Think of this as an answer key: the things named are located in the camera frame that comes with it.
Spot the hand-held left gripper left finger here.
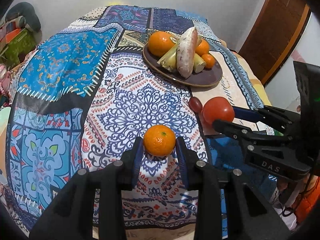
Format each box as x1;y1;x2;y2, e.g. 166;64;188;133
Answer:
29;136;144;240

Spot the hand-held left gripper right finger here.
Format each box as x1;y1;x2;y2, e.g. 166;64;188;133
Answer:
176;136;292;240

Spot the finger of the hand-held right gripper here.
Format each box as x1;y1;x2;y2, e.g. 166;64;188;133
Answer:
232;105;300;136
212;119;293;151

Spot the red tomato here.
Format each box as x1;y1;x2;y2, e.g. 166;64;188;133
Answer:
202;97;235;125

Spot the small tangerine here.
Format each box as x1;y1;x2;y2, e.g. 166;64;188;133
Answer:
143;125;176;157
201;54;216;69

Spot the purple round plate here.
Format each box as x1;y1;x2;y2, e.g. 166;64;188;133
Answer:
143;40;223;87

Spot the large plain orange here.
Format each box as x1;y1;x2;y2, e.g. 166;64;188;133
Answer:
195;39;210;57

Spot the pink sweet potato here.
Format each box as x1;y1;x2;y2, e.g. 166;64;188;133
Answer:
176;27;198;78

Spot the large orange with sticker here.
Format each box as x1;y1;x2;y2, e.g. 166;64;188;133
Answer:
148;31;177;57

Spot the yellow cloth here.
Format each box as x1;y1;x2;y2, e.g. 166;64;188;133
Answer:
235;51;272;107

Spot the dark red grape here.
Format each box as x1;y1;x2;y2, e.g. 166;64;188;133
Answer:
189;97;203;112

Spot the orange clothing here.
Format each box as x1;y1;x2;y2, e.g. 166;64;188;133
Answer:
294;176;319;224

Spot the white sneaker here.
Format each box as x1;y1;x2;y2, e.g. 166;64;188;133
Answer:
271;192;298;230

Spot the brown wooden door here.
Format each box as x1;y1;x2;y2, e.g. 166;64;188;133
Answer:
237;0;312;87

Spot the patterned blue patchwork tablecloth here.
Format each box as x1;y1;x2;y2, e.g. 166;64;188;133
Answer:
5;4;265;233

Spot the mint green plate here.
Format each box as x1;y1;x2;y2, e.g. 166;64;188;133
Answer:
0;107;12;140

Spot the pink toy figure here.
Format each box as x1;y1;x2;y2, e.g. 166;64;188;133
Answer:
0;64;10;95

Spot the green patterned box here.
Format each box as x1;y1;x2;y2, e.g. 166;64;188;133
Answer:
0;30;38;65

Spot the grey plush pillow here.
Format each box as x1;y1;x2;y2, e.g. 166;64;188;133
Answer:
5;2;42;32

